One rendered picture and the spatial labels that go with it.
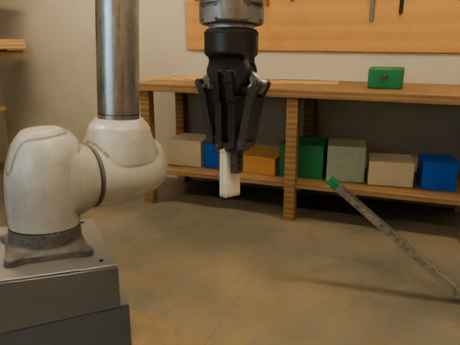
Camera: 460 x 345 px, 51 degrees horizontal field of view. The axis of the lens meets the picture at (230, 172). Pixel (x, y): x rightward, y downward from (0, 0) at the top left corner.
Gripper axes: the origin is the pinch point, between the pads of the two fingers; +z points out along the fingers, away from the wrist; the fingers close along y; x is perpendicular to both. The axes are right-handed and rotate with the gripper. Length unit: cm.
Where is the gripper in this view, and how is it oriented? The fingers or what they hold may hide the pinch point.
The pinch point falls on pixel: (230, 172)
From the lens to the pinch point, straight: 70.8
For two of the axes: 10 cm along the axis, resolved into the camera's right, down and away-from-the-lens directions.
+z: -0.1, 9.8, 1.9
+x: 7.0, -1.3, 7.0
